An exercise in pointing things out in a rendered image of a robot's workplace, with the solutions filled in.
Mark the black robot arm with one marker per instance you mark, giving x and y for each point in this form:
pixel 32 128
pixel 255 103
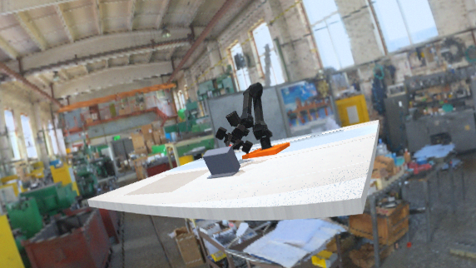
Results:
pixel 246 120

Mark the blue-grey sloped panel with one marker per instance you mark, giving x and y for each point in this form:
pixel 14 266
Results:
pixel 221 162

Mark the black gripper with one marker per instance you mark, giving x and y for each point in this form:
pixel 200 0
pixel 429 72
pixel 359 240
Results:
pixel 234 138

